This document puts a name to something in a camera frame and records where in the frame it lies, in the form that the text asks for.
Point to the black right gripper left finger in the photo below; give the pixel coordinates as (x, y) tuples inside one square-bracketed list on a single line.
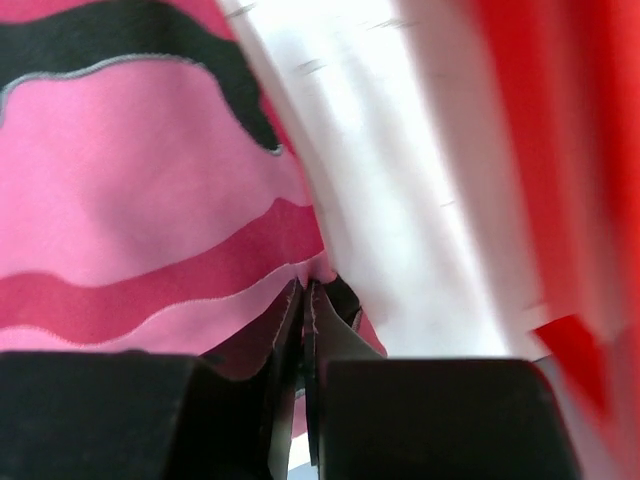
[(226, 414)]

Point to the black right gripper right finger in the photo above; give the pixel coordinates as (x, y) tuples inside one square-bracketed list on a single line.
[(370, 417)]

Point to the pink camo trousers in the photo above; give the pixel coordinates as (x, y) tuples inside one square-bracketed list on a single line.
[(150, 198)]

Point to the red plastic tray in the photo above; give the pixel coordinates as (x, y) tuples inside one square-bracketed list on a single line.
[(568, 79)]

